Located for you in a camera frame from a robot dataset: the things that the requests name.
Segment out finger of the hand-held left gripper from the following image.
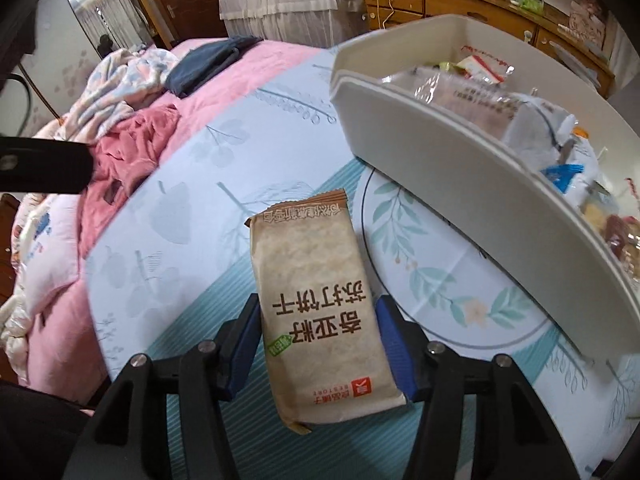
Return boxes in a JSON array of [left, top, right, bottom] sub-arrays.
[[0, 135, 97, 194]]

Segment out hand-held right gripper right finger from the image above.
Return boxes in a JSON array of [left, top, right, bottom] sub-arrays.
[[374, 295, 582, 480]]

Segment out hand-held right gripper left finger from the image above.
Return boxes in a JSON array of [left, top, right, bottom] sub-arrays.
[[62, 294, 264, 480]]

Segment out brown cracker packet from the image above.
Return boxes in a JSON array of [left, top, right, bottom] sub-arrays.
[[245, 187, 409, 434]]

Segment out white plastic storage box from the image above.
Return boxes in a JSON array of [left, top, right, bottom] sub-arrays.
[[329, 14, 640, 397]]

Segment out puffed rice cake packet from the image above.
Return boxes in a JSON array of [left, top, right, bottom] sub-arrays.
[[580, 200, 619, 232]]

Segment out clear bread packet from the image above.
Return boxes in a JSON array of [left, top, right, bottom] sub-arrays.
[[390, 66, 532, 142]]

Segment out pale blue snack packet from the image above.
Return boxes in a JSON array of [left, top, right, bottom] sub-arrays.
[[502, 94, 581, 172]]

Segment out red cookie packet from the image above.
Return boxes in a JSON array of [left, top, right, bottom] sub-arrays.
[[457, 54, 517, 84]]

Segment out pink fleece robe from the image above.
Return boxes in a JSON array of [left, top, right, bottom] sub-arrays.
[[81, 104, 182, 222]]

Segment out floral fleece blanket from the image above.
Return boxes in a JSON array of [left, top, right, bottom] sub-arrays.
[[64, 44, 179, 132]]

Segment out cartoon printed quilt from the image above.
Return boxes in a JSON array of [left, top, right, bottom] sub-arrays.
[[0, 194, 87, 388]]

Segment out leaf printed tablecloth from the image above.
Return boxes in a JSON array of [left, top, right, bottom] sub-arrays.
[[84, 45, 640, 480]]

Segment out mirrored wardrobe door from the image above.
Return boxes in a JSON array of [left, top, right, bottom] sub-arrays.
[[59, 0, 157, 57]]

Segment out navy blue cloth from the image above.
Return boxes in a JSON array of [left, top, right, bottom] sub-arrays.
[[164, 35, 264, 99]]

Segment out pink bed blanket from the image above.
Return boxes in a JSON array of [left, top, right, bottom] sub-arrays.
[[27, 37, 332, 397]]

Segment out wooden desk with drawers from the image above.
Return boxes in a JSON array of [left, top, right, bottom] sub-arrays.
[[361, 0, 617, 100]]

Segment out floral printed box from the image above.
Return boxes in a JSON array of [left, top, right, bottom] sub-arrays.
[[569, 0, 609, 37]]

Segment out black cable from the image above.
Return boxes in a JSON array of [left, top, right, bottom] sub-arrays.
[[0, 72, 34, 137]]

